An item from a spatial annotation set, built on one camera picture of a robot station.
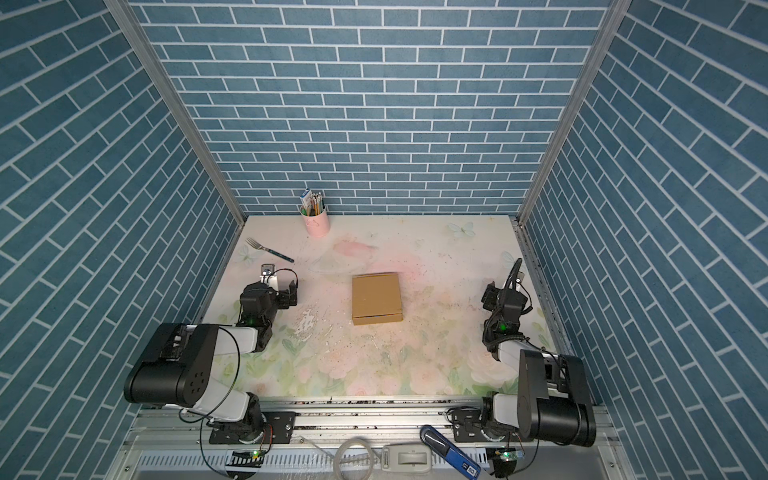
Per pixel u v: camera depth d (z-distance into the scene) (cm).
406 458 68
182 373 44
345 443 71
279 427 73
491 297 82
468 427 74
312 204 105
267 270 81
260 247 111
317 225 111
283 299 85
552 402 43
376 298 96
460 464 66
